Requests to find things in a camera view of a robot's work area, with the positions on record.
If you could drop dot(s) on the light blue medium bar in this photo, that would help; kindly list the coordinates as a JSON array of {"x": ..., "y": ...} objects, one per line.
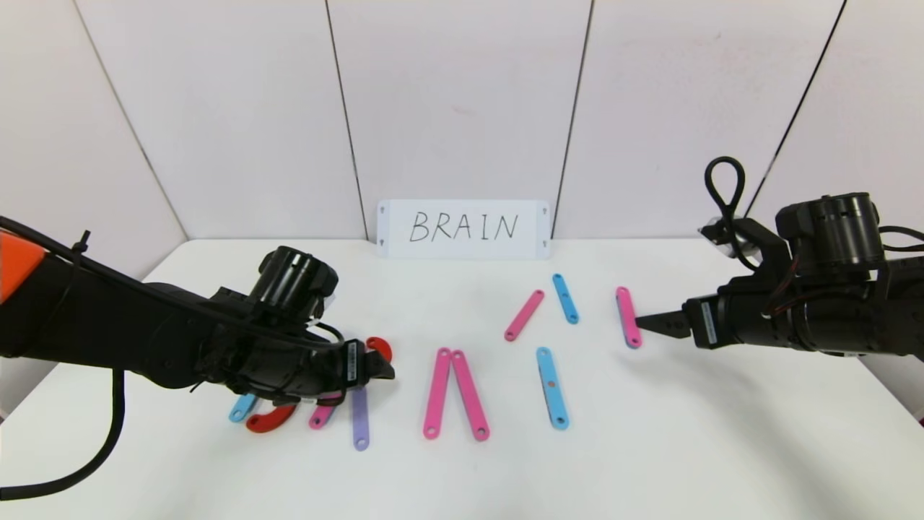
[{"x": 565, "y": 297}]

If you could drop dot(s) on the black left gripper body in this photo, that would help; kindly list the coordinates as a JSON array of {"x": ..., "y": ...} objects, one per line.
[{"x": 354, "y": 362}]

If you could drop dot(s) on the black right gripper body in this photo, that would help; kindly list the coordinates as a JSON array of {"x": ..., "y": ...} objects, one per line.
[{"x": 707, "y": 323}]

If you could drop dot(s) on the pink bar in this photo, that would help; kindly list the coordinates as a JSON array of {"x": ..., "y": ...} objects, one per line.
[
  {"x": 320, "y": 417},
  {"x": 437, "y": 393},
  {"x": 524, "y": 315},
  {"x": 626, "y": 310},
  {"x": 469, "y": 393}
]

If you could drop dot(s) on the short purple bar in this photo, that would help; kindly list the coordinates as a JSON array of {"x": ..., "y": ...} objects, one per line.
[{"x": 360, "y": 422}]

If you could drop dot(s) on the small red curved piece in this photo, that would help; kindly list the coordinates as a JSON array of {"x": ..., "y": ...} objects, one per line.
[{"x": 384, "y": 347}]

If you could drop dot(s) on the light blue long flat bar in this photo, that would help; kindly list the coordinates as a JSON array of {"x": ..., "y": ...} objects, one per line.
[
  {"x": 240, "y": 412},
  {"x": 552, "y": 393}
]

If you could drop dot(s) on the large red curved piece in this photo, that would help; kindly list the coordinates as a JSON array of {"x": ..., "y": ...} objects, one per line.
[{"x": 267, "y": 424}]

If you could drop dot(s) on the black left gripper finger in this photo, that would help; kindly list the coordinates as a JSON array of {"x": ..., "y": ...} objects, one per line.
[{"x": 379, "y": 367}]

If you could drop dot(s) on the white sign reading BRAIN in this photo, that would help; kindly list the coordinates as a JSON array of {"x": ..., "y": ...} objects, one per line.
[{"x": 393, "y": 231}]

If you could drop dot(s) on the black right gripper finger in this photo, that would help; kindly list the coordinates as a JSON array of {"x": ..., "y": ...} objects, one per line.
[
  {"x": 668, "y": 328},
  {"x": 675, "y": 315}
]

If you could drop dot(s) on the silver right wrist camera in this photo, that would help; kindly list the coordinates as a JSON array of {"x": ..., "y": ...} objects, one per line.
[{"x": 711, "y": 232}]

